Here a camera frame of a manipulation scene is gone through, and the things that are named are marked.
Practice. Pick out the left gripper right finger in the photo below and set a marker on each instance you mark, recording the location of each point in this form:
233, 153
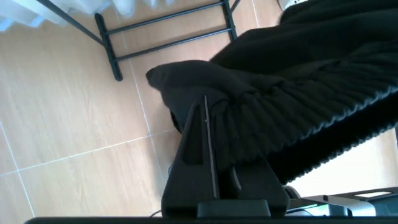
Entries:
258, 186

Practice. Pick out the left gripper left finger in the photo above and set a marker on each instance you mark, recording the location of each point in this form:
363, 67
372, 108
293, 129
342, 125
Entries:
192, 180

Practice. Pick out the black shorts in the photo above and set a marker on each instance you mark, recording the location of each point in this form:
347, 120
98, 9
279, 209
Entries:
295, 77

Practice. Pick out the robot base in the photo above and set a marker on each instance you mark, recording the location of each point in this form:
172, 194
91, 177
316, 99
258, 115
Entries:
342, 203

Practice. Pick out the black clothes rack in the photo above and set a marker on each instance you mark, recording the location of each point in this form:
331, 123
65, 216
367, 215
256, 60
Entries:
109, 46

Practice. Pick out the beige curtain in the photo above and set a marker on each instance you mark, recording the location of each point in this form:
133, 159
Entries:
18, 12

